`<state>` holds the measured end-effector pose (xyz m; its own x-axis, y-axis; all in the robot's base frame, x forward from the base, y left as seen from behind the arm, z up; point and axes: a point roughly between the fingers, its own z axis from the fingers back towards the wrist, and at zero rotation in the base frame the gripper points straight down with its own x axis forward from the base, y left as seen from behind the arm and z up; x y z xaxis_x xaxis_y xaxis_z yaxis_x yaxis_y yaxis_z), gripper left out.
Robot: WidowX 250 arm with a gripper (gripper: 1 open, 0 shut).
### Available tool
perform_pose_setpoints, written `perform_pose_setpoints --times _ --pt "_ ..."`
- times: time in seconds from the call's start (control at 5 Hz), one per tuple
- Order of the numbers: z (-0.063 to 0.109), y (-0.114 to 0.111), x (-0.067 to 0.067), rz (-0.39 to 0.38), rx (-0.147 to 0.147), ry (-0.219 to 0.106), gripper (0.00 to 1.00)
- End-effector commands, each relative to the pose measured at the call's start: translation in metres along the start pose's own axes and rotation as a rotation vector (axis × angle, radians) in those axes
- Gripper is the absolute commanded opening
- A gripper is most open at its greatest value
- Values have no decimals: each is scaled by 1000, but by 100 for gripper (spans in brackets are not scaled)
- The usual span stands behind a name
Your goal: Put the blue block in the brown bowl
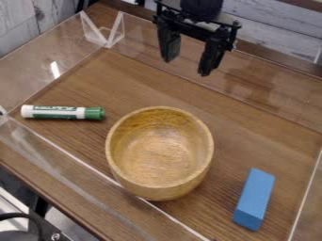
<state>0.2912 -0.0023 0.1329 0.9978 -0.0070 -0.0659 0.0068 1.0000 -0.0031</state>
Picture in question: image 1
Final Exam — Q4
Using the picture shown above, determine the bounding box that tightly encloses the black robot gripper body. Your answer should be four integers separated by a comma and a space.
153, 0, 241, 51

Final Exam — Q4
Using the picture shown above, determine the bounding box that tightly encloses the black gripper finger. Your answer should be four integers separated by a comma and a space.
197, 37, 225, 76
157, 21, 181, 62

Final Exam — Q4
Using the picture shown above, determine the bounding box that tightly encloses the blue rectangular block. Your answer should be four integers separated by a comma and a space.
232, 169, 275, 232

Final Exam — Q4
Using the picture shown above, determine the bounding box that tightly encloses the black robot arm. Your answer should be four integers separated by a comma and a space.
153, 0, 241, 76

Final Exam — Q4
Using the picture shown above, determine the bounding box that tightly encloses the brown wooden bowl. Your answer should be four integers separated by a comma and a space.
105, 105, 213, 201

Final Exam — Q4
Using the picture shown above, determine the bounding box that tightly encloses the green white marker pen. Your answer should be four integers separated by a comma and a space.
20, 104, 105, 121

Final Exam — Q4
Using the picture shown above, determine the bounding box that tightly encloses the clear acrylic corner bracket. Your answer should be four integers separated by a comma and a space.
78, 11, 124, 49

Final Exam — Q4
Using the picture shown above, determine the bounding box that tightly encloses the clear acrylic tray wall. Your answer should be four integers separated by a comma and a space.
0, 6, 322, 241

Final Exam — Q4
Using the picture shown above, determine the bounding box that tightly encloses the black cable under table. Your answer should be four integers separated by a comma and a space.
0, 212, 46, 241

